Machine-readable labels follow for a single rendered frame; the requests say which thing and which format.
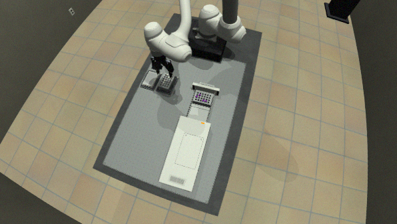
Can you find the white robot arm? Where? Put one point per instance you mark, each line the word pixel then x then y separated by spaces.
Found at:
pixel 176 45

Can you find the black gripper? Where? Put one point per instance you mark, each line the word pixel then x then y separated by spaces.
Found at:
pixel 165 63

